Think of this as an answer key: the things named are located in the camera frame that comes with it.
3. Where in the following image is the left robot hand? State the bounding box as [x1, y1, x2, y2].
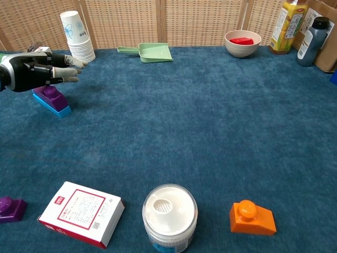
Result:
[0, 51, 88, 93]

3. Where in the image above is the purple long brick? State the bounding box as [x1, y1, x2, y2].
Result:
[34, 85, 70, 111]

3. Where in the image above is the light blue long brick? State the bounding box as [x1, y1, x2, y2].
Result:
[32, 89, 72, 119]

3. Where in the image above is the stack of paper cups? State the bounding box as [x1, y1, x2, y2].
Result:
[60, 11, 96, 64]

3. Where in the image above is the red block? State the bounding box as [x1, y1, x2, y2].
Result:
[229, 37, 254, 45]

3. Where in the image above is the orange toy brick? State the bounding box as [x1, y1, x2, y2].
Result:
[229, 199, 277, 236]

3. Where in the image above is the wicker folding screen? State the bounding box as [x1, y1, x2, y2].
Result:
[0, 0, 290, 52]

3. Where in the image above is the light green dustpan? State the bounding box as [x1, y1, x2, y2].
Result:
[117, 42, 174, 63]

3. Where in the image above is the small purple brick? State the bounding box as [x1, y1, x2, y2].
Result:
[0, 196, 28, 224]

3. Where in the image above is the white box red print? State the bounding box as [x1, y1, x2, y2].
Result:
[37, 181, 125, 250]

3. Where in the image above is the blue carpet table cover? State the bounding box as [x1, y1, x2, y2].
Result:
[0, 45, 337, 253]

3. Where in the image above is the white lidded plastic jar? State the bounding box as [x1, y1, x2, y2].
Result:
[142, 183, 199, 253]

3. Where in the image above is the beige bowl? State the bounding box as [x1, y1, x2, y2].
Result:
[224, 30, 262, 58]

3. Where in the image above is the yellow tea bottle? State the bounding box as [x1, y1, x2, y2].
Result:
[269, 0, 309, 55]

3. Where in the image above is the dark grey bottle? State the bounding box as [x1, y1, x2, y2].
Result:
[295, 16, 331, 67]

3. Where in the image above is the brown cardboard box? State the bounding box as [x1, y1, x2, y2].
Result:
[292, 0, 337, 73]

